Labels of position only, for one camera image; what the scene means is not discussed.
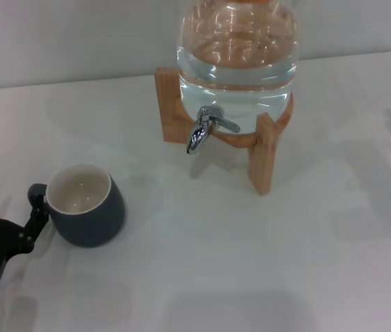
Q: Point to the glass water dispenser jar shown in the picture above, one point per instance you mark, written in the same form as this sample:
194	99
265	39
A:
236	69

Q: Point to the black ceramic cup white inside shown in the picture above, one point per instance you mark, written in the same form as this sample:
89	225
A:
91	224

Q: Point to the chrome faucet with lever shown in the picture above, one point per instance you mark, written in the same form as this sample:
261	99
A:
198	135

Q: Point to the wooden dispenser stand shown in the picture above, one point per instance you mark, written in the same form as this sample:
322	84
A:
263	162

